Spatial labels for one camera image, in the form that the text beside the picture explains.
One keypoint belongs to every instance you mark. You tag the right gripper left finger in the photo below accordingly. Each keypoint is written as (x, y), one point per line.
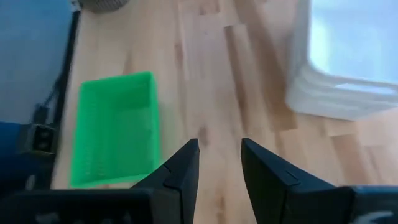
(177, 186)

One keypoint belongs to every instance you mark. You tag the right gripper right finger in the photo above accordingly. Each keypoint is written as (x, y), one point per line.
(280, 196)

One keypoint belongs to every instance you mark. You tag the white plastic basket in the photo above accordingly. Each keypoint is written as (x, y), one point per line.
(317, 98)
(351, 40)
(326, 113)

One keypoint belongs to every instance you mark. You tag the green mesh basket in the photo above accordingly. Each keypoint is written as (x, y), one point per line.
(115, 130)

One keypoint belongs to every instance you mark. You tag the grey clamp block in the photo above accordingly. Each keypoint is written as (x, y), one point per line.
(40, 137)

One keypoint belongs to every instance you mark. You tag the potted plant white flowers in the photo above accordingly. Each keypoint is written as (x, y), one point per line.
(102, 6)

